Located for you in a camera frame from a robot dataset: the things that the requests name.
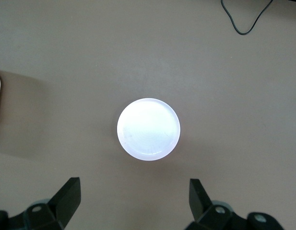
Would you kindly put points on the pink round plate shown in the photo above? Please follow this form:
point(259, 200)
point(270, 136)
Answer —
point(149, 129)

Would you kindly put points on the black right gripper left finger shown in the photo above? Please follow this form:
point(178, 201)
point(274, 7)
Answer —
point(66, 203)

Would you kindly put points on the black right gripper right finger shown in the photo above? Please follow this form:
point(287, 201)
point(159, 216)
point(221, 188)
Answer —
point(200, 206)

